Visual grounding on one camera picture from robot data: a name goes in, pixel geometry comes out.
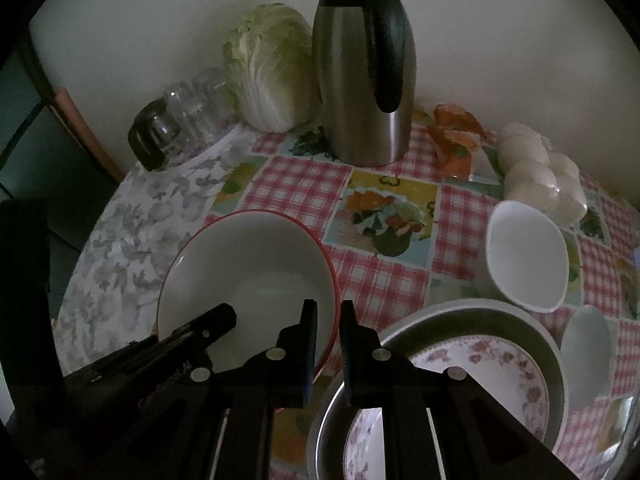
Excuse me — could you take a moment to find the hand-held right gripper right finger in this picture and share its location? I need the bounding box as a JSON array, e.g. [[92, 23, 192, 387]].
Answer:
[[339, 299, 593, 480]]

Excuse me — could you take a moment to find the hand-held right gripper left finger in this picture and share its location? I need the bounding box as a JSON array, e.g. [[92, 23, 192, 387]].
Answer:
[[95, 299, 321, 480]]

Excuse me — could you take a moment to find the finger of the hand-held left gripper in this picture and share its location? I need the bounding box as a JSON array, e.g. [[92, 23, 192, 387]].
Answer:
[[167, 302, 238, 367]]

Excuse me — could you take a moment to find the red-rimmed white bowl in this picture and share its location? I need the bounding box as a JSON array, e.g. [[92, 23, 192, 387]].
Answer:
[[156, 210, 340, 376]]

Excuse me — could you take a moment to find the large stainless steel basin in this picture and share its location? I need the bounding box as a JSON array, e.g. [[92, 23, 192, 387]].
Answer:
[[306, 298, 571, 480]]

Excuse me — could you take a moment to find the floral rimmed plate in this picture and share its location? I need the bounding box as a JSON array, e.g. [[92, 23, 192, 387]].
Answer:
[[342, 337, 550, 480]]

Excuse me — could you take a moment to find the plain white bowl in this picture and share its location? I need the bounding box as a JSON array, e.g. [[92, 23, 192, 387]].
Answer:
[[472, 200, 571, 313]]

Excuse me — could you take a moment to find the small white bowl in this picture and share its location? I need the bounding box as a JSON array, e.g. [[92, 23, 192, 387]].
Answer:
[[559, 305, 613, 411]]

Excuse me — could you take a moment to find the pink checked fruit-print tablecloth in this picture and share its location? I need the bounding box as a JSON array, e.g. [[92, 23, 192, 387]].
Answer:
[[200, 110, 640, 480]]

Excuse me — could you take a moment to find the grey floral cloth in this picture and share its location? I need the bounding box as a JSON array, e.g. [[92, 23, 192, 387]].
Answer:
[[52, 127, 261, 376]]

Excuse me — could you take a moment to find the dark green cabinet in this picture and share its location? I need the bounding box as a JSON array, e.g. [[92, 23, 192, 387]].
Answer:
[[0, 60, 123, 261]]

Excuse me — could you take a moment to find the dark-rimmed glass jug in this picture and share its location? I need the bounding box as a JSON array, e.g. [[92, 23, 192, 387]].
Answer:
[[127, 99, 183, 172]]

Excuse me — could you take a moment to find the orange snack packet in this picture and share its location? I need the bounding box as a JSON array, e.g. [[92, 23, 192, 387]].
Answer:
[[427, 104, 493, 178]]

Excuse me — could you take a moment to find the napa cabbage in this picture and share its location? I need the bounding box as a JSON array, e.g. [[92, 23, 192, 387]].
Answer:
[[222, 4, 323, 133]]

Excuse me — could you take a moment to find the stainless steel thermos jug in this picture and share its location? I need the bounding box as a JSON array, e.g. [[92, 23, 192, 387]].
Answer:
[[312, 0, 417, 167]]

